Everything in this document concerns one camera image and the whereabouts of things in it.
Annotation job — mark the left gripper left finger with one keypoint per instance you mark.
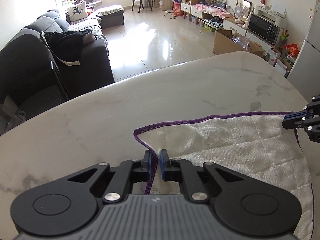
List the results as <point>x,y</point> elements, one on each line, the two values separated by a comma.
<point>68,204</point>

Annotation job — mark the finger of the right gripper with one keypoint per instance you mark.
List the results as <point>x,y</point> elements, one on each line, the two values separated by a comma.
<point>316,99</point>
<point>294,120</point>

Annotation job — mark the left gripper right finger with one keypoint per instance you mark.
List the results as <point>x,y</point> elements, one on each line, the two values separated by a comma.
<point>241,203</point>

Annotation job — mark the white towel purple trim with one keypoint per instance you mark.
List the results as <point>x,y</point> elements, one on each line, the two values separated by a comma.
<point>253,143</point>

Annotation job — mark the white refrigerator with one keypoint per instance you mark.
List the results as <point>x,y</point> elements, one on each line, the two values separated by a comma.
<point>304,75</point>

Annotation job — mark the black microwave oven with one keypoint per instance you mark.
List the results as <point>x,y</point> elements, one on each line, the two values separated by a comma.
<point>264,29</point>

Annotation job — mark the white printer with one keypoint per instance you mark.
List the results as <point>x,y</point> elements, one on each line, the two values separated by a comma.
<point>270,16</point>

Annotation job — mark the open cardboard box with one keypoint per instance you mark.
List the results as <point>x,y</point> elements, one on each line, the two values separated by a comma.
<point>226,42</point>

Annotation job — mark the small white desk fan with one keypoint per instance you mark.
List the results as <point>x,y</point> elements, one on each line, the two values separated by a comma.
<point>239,13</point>

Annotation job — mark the dark grey sofa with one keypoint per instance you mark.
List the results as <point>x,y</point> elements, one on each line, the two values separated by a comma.
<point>94,70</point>

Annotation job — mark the black clothing on sofa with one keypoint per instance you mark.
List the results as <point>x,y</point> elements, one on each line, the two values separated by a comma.
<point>67,46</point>

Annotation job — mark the white horse print pillow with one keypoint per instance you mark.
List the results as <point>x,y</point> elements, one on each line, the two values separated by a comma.
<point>77,11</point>

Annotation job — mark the grey footstool ottoman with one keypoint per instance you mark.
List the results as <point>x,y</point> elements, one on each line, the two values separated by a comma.
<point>111,16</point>

